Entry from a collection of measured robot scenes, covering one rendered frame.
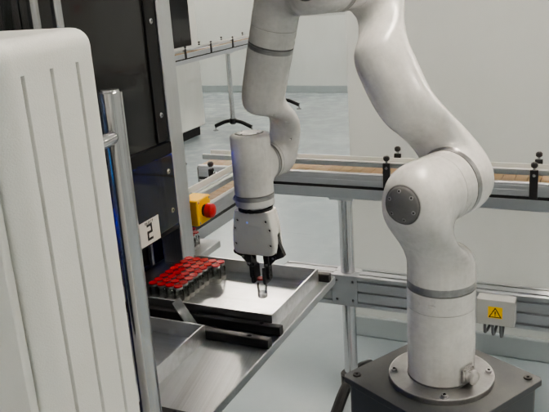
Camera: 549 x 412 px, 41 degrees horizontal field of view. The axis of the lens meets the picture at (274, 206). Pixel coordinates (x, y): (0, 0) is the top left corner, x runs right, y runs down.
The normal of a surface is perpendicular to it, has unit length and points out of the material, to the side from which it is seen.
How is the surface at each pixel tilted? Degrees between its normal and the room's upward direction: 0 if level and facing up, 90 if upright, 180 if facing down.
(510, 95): 90
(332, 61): 90
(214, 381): 0
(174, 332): 90
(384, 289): 90
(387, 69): 76
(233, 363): 0
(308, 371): 0
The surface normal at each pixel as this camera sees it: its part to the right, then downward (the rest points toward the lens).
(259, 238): -0.42, 0.29
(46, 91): 0.97, 0.01
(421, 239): -0.40, 0.81
